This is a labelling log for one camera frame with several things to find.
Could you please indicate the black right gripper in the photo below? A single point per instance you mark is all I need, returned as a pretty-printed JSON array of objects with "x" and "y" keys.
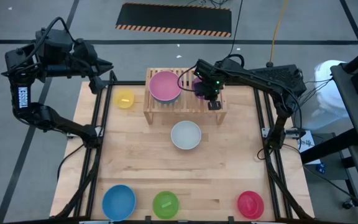
[{"x": 213, "y": 84}]

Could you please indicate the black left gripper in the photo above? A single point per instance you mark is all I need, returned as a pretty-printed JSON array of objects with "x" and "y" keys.
[{"x": 85, "y": 67}]

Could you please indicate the purple bowl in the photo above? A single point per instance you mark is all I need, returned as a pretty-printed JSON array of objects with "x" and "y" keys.
[{"x": 197, "y": 84}]

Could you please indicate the yellow bowl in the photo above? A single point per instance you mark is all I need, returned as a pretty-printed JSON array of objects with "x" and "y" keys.
[{"x": 121, "y": 96}]

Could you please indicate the pink bowl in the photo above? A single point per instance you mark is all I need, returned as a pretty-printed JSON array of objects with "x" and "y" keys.
[{"x": 165, "y": 85}]

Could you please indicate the teal bowl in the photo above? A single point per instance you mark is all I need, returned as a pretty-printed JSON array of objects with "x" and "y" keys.
[{"x": 166, "y": 102}]

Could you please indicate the white bowl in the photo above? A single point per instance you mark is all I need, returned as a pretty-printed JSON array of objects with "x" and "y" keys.
[{"x": 186, "y": 135}]

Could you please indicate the red bowl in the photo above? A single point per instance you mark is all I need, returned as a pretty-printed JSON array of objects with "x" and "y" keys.
[{"x": 250, "y": 205}]

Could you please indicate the green bowl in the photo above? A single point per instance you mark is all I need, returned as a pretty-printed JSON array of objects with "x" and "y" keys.
[{"x": 165, "y": 205}]

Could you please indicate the blue bowl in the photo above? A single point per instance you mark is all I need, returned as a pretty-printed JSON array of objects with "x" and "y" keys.
[{"x": 119, "y": 203}]

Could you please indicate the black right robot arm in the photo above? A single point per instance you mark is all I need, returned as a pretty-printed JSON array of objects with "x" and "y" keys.
[{"x": 250, "y": 76}]

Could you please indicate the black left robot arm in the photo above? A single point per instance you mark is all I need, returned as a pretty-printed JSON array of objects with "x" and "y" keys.
[{"x": 23, "y": 96}]

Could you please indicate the wooden slatted shelf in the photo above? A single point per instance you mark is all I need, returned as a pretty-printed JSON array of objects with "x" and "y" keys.
[{"x": 185, "y": 107}]

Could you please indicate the grey low cart shelf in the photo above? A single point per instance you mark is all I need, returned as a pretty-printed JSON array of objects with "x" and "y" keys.
[{"x": 334, "y": 171}]

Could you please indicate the black hazard-striped floor mat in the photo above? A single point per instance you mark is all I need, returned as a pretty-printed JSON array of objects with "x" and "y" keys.
[{"x": 172, "y": 18}]

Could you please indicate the black perforated computer case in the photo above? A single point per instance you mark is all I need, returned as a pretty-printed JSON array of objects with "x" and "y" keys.
[{"x": 294, "y": 74}]

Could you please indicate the white paper sheet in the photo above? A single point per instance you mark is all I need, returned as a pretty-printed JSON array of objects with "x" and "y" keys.
[{"x": 306, "y": 146}]

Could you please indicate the white plastic bin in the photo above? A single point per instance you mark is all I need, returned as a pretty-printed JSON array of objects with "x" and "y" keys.
[{"x": 325, "y": 102}]

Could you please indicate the black diagonal metal beam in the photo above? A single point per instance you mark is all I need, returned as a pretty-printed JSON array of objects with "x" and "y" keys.
[{"x": 331, "y": 146}]

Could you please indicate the small blue object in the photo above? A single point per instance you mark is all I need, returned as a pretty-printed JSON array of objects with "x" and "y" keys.
[{"x": 321, "y": 168}]

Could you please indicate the black caster wheel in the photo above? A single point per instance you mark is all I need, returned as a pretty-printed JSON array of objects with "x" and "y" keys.
[{"x": 348, "y": 204}]

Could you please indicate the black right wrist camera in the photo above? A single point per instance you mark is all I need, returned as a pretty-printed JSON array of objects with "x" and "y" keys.
[{"x": 206, "y": 92}]

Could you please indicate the black aluminium table frame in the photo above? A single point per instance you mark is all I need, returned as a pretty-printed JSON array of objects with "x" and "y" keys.
[{"x": 129, "y": 82}]

